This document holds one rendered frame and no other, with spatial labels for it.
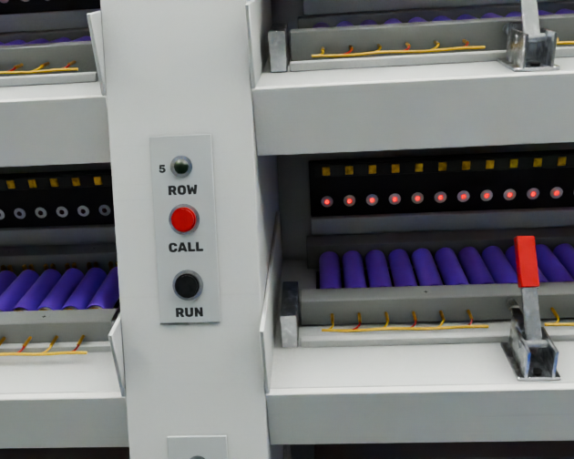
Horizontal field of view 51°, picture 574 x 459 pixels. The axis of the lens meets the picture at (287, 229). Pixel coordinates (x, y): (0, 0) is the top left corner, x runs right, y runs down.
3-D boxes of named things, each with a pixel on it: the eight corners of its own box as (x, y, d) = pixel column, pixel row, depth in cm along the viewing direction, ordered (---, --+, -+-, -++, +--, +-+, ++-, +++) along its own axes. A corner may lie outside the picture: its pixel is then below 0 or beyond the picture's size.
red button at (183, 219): (196, 231, 38) (194, 207, 38) (171, 232, 38) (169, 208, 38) (199, 230, 39) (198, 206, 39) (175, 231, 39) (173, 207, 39)
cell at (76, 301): (108, 284, 54) (84, 325, 48) (88, 285, 54) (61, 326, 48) (105, 266, 53) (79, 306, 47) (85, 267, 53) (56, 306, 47)
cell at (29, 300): (65, 285, 54) (34, 326, 48) (45, 286, 54) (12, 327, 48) (60, 268, 53) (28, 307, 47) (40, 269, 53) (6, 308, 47)
